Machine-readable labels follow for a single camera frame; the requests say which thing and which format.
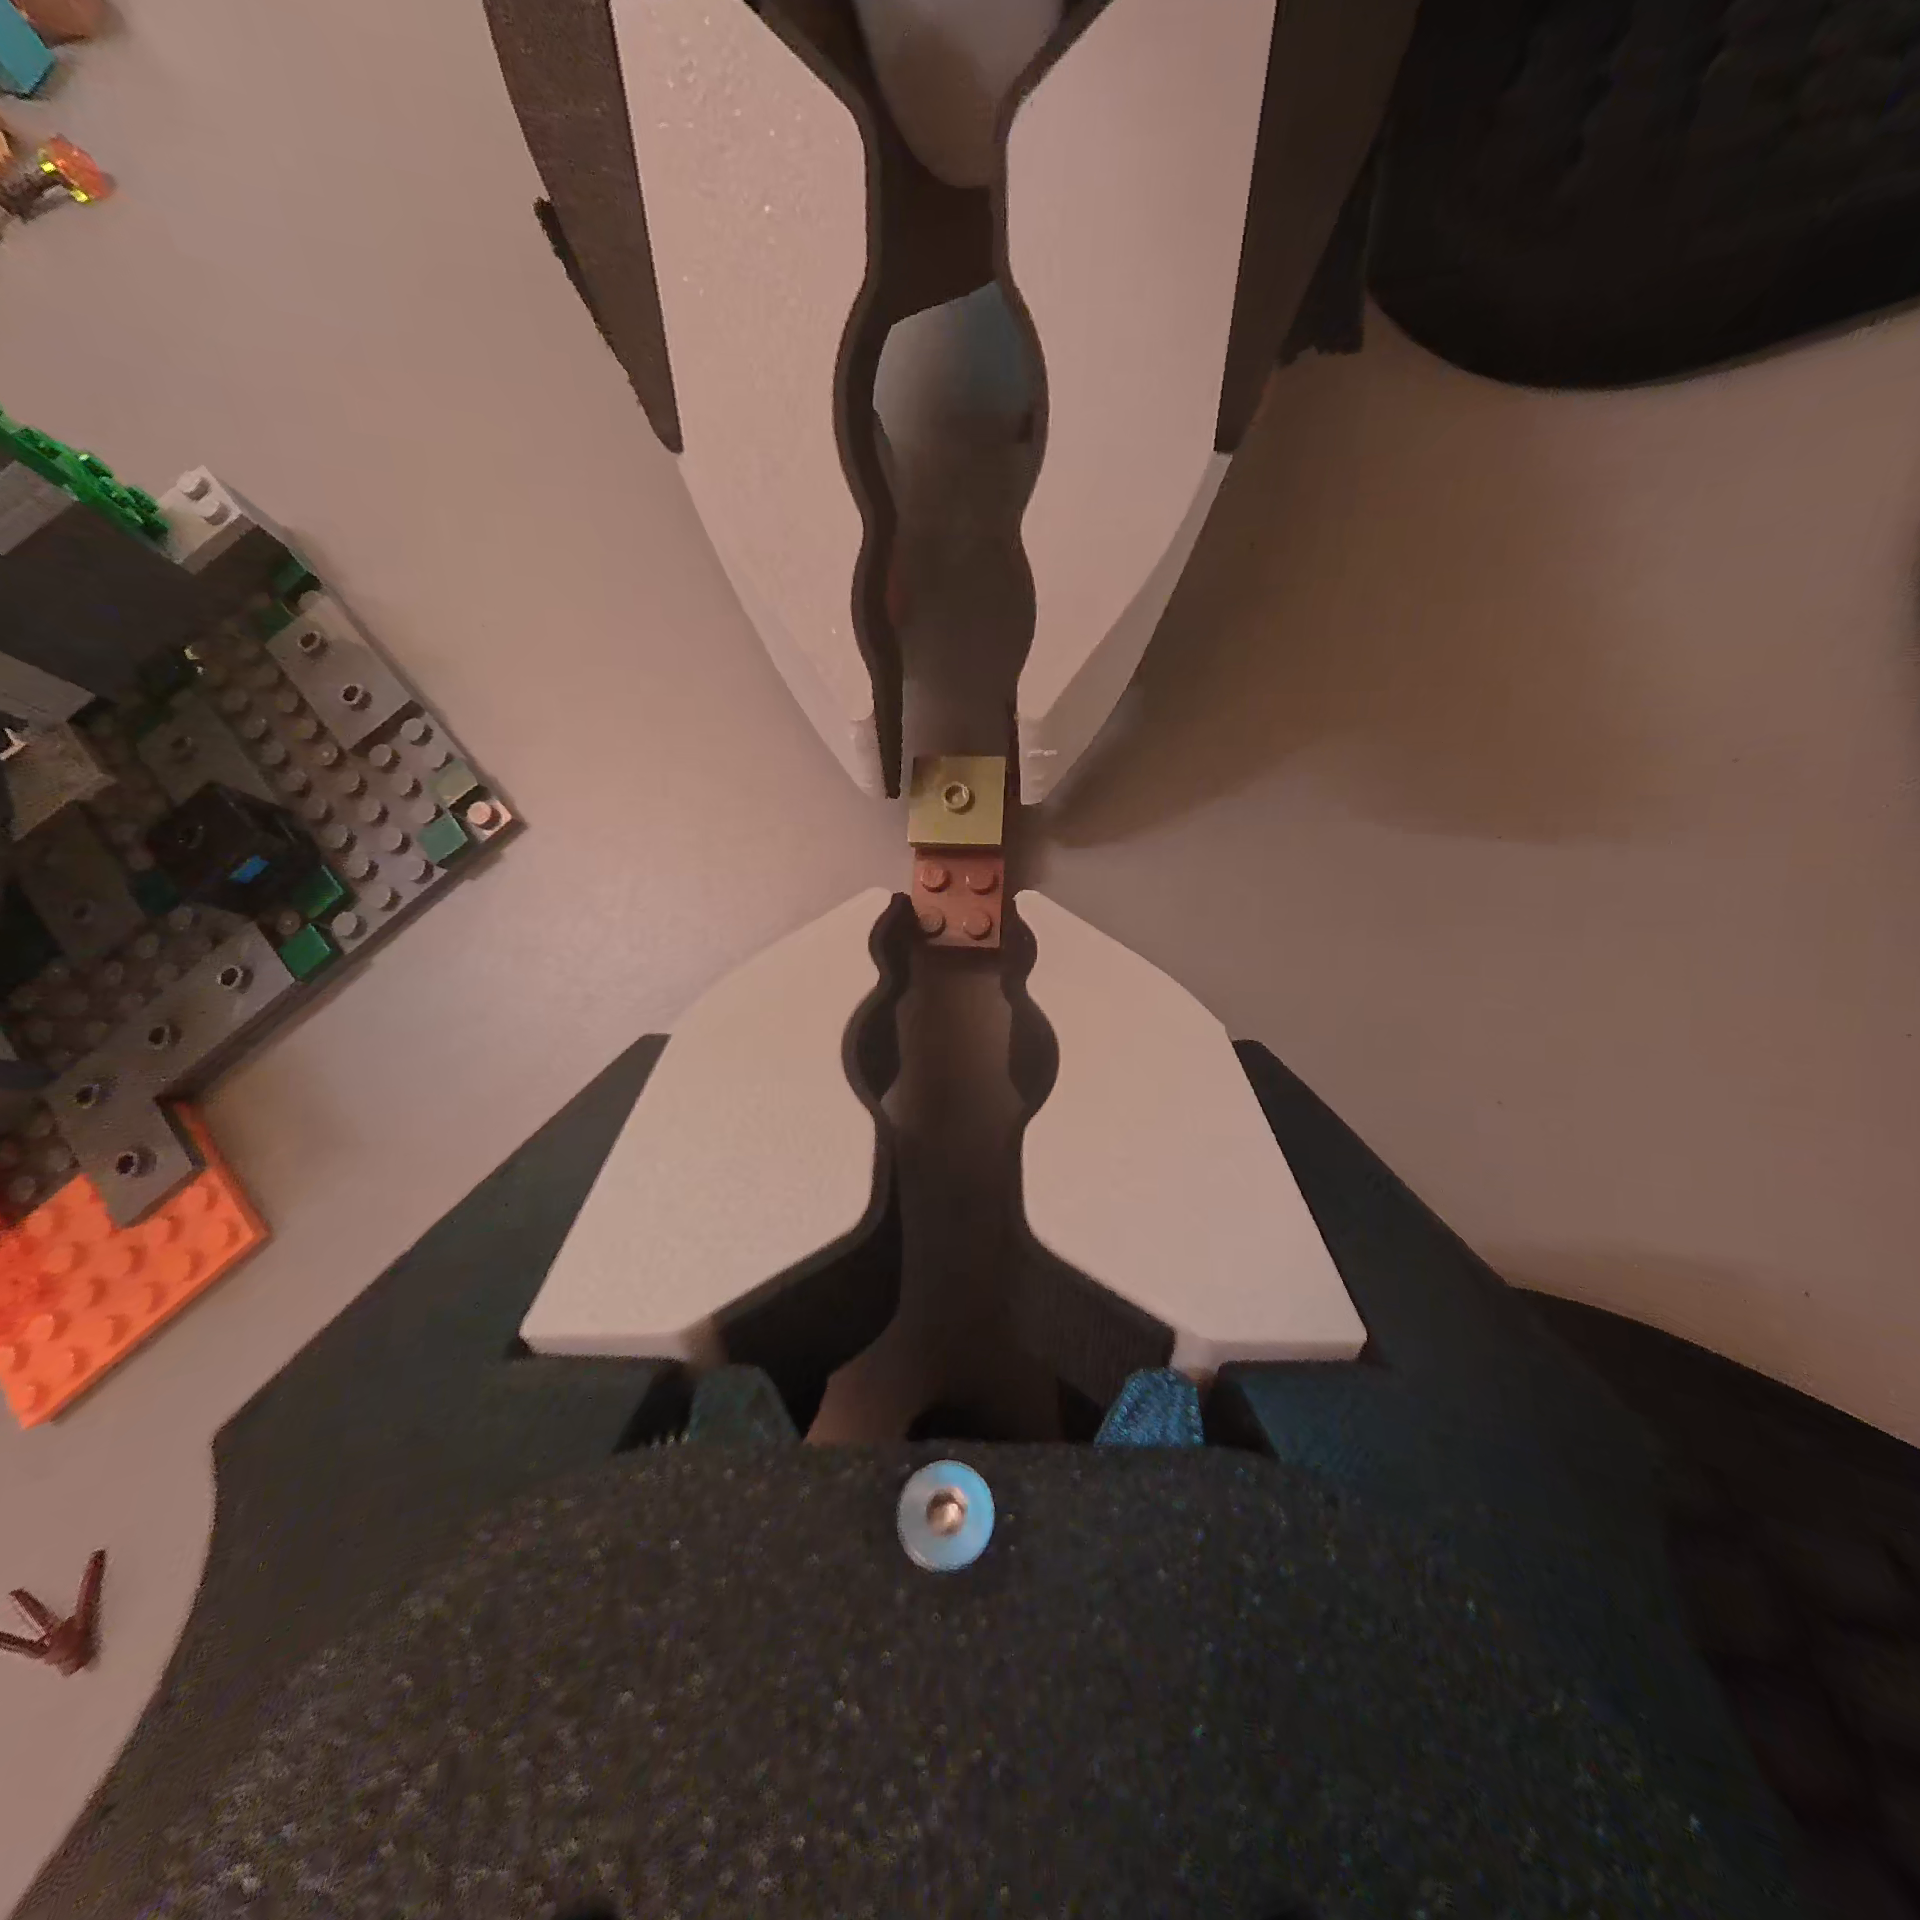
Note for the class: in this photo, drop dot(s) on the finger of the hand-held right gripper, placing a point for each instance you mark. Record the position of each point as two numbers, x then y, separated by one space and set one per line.
1140 303
748 303

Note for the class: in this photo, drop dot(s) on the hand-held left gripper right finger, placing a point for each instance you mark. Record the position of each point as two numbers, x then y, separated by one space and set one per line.
1171 1170

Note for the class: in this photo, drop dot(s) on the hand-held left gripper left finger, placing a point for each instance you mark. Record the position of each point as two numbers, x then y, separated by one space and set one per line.
720 1170

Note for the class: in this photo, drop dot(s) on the brown square brick plate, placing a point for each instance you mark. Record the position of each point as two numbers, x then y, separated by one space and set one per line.
958 898

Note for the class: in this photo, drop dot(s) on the olive square brick plate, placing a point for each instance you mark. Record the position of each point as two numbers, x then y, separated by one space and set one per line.
962 803

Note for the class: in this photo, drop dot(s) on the toy brick building model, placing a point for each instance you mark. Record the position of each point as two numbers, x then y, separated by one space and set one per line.
228 839

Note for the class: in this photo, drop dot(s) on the person's right forearm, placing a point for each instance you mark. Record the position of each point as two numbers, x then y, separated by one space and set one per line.
1649 181

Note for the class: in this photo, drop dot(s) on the light grey desk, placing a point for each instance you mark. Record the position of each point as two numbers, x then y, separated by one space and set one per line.
1500 898

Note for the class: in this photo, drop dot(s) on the pile of small brick pieces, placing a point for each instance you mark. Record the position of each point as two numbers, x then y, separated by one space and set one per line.
67 175

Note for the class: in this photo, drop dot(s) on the dark red claw brick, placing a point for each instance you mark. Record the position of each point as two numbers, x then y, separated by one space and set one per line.
67 1644

